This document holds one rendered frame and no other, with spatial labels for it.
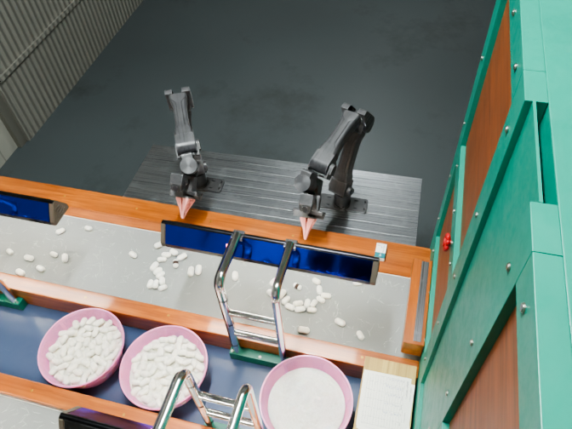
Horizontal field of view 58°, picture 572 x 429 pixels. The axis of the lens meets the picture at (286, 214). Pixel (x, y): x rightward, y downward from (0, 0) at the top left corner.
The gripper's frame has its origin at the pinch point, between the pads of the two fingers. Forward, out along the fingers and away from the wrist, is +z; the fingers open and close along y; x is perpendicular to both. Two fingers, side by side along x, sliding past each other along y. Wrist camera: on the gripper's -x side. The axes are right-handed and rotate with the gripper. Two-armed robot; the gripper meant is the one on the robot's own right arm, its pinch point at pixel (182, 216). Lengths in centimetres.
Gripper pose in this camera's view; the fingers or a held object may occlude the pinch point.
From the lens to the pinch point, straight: 185.0
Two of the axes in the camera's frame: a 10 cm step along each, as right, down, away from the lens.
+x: 2.0, 0.1, 9.8
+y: 9.7, 1.6, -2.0
